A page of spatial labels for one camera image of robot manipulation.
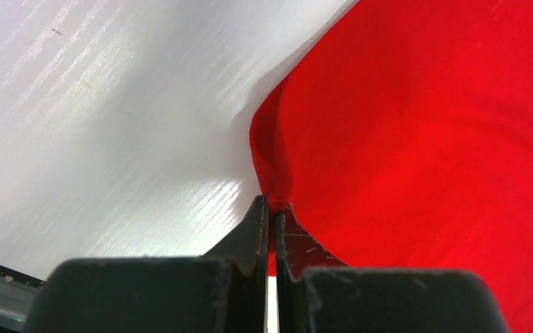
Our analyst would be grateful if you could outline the red t-shirt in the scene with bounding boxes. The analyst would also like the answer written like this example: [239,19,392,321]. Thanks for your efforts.
[250,1,533,332]

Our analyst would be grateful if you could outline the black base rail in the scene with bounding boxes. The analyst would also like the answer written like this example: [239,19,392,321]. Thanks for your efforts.
[0,265,44,332]

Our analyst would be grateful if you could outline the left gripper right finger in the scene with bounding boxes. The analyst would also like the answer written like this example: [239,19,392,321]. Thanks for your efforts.
[274,207,508,332]

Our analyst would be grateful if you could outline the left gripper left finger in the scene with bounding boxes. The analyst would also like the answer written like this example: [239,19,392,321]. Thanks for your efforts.
[24,196,269,332]

